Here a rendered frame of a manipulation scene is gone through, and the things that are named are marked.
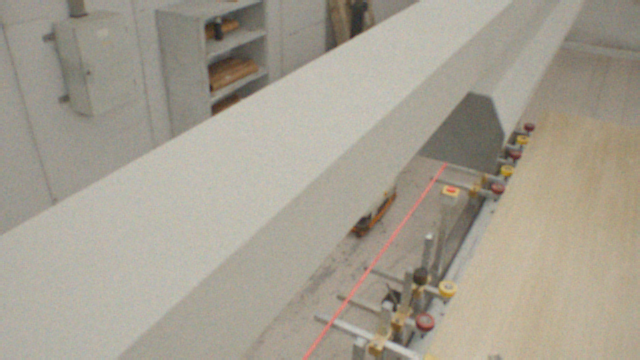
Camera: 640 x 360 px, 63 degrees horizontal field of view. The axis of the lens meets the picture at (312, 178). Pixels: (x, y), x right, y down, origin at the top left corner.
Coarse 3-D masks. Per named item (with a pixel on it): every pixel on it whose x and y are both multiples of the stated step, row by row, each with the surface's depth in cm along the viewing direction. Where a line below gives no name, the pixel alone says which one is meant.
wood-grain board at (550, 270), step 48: (528, 144) 364; (576, 144) 365; (624, 144) 367; (528, 192) 311; (576, 192) 312; (624, 192) 313; (528, 240) 271; (576, 240) 272; (624, 240) 273; (480, 288) 240; (528, 288) 241; (576, 288) 241; (624, 288) 242; (480, 336) 216; (528, 336) 216; (576, 336) 217; (624, 336) 217
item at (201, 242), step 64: (448, 0) 47; (512, 0) 48; (320, 64) 32; (384, 64) 32; (448, 64) 34; (256, 128) 24; (320, 128) 24; (384, 128) 26; (128, 192) 19; (192, 192) 19; (256, 192) 19; (320, 192) 21; (0, 256) 16; (64, 256) 16; (128, 256) 16; (192, 256) 16; (256, 256) 18; (320, 256) 23; (0, 320) 14; (64, 320) 14; (128, 320) 14; (192, 320) 16; (256, 320) 19
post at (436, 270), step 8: (448, 208) 255; (448, 216) 257; (440, 224) 261; (448, 224) 261; (440, 232) 263; (440, 240) 265; (440, 248) 268; (440, 256) 270; (440, 264) 273; (432, 272) 277; (440, 272) 278
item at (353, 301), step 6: (342, 294) 241; (342, 300) 240; (354, 300) 237; (360, 300) 237; (354, 306) 238; (360, 306) 236; (366, 306) 235; (372, 306) 234; (378, 306) 235; (372, 312) 234; (378, 312) 232; (408, 318) 229; (408, 324) 226; (414, 324) 226; (414, 330) 226
